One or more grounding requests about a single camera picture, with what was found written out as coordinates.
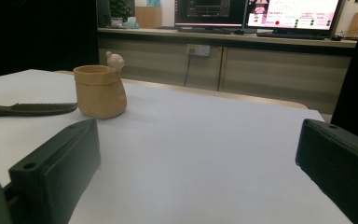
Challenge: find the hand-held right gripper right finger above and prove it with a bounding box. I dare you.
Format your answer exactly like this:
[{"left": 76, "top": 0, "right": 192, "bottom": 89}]
[{"left": 295, "top": 118, "right": 358, "bottom": 224}]

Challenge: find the long wooden counter cabinet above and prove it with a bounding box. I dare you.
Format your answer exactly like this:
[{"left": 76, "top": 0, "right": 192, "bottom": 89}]
[{"left": 97, "top": 27, "right": 358, "bottom": 115}]

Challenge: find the black power cable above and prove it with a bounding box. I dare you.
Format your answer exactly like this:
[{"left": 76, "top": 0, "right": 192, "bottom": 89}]
[{"left": 184, "top": 49, "right": 194, "bottom": 88}]

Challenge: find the cardboard box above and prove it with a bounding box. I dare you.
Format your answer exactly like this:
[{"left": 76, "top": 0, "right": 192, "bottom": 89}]
[{"left": 134, "top": 6, "right": 163, "bottom": 30}]

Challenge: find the tan ceramic pot with bear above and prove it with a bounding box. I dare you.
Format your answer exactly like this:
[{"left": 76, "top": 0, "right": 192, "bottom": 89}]
[{"left": 73, "top": 50, "right": 128, "bottom": 120}]

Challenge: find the bright-screen computer monitor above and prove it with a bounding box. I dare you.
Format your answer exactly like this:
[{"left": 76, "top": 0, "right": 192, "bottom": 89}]
[{"left": 244, "top": 0, "right": 346, "bottom": 32}]

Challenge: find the black keyboard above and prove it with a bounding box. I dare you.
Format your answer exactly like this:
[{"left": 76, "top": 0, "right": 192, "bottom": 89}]
[
  {"left": 177, "top": 27, "right": 232, "bottom": 35},
  {"left": 255, "top": 32, "right": 330, "bottom": 41}
]

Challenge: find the dark-screen computer monitor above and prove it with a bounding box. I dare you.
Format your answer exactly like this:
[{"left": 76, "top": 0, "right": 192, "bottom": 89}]
[{"left": 173, "top": 0, "right": 248, "bottom": 29}]

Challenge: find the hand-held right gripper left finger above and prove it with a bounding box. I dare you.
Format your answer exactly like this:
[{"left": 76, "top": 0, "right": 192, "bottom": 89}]
[{"left": 3, "top": 118, "right": 102, "bottom": 224}]

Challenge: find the green potted plant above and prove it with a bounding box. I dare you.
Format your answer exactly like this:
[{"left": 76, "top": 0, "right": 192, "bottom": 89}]
[{"left": 109, "top": 0, "right": 133, "bottom": 28}]

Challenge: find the white wall socket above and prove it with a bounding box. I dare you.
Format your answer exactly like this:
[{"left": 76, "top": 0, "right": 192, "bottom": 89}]
[{"left": 186, "top": 44, "right": 211, "bottom": 58}]

